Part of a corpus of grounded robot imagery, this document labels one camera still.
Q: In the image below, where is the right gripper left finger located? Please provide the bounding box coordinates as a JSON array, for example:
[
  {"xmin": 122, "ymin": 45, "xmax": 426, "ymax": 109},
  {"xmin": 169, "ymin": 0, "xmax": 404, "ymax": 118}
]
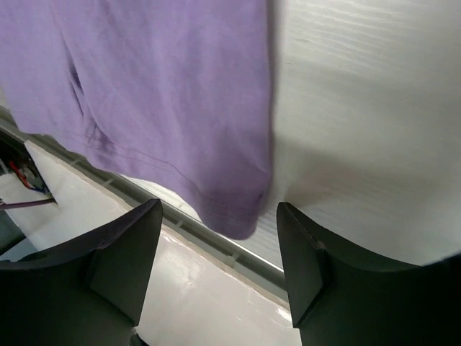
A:
[{"xmin": 1, "ymin": 199, "xmax": 163, "ymax": 345}]

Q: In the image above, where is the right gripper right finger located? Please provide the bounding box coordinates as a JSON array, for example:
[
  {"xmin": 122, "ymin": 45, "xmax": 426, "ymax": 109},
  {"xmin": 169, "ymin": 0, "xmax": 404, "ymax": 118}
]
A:
[{"xmin": 277, "ymin": 203, "xmax": 460, "ymax": 345}]

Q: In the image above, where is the purple t-shirt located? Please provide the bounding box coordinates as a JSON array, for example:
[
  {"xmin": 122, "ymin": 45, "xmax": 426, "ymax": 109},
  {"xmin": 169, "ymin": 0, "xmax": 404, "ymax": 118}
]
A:
[{"xmin": 1, "ymin": 1, "xmax": 272, "ymax": 240}]

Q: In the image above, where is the aluminium rail front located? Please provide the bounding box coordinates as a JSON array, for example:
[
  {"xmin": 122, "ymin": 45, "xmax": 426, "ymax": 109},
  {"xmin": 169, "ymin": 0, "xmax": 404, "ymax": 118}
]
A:
[{"xmin": 0, "ymin": 106, "xmax": 289, "ymax": 289}]

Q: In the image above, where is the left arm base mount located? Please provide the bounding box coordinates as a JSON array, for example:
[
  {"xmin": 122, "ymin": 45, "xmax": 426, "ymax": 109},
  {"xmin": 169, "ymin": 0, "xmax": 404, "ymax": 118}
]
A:
[{"xmin": 1, "ymin": 130, "xmax": 53, "ymax": 198}]

